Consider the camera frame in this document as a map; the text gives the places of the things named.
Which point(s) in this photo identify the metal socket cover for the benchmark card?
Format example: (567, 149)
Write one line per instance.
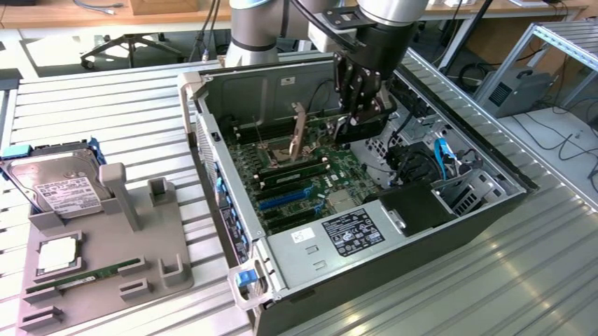
(323, 140)

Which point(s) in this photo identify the green RAM stick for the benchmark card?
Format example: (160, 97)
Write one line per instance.
(303, 168)
(84, 276)
(289, 179)

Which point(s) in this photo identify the silver CPU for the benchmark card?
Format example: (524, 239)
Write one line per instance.
(56, 253)

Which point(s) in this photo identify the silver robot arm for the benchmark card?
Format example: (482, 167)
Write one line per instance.
(252, 31)

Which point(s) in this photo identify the black plastic duct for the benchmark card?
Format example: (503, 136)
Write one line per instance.
(411, 210)

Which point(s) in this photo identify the black RAM slot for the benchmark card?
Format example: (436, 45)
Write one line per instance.
(273, 129)
(271, 122)
(272, 126)
(275, 133)

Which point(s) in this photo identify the CPU socket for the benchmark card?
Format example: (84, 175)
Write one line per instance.
(275, 152)

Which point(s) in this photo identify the wooden box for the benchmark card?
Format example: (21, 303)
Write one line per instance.
(163, 7)

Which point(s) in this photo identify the wooden desk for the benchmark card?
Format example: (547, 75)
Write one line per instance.
(514, 12)
(46, 19)

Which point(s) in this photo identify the green motherboard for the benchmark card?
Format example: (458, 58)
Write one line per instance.
(345, 175)

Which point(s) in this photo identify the black open PC case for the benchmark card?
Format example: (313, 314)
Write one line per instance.
(396, 280)

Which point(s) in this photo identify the grey desktop tower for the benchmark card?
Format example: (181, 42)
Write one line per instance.
(518, 91)

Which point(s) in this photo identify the dark grey block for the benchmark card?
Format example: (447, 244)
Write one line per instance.
(9, 78)

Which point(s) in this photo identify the silver hard disk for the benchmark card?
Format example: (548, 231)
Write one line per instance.
(56, 182)

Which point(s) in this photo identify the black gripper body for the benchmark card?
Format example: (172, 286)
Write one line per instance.
(387, 45)

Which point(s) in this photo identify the metal disk bay cage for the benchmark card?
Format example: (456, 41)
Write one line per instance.
(420, 127)

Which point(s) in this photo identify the blue expansion slot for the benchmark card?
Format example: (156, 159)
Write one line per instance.
(284, 200)

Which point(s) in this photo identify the silver chipset heatsink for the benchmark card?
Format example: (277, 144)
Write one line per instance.
(343, 201)

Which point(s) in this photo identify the blue case latch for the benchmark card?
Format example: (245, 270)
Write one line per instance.
(243, 280)

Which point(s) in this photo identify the black expansion slot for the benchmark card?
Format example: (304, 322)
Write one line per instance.
(289, 212)
(295, 220)
(281, 190)

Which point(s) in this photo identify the grey parts rack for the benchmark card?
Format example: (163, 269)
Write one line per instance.
(93, 252)

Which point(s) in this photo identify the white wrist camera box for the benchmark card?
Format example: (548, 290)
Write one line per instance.
(327, 38)

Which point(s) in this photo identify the grey power supply unit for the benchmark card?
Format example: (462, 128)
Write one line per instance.
(327, 255)

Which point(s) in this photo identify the aluminium profile frame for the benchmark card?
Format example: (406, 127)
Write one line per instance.
(564, 42)

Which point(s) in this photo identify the metal locking lever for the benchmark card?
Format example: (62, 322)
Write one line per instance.
(259, 129)

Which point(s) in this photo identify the black office chair base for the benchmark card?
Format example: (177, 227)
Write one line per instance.
(132, 40)

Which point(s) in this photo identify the blue disk caddy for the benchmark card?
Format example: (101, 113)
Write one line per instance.
(13, 152)

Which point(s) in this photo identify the perforated metal disk bay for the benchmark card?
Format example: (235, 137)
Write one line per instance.
(467, 196)

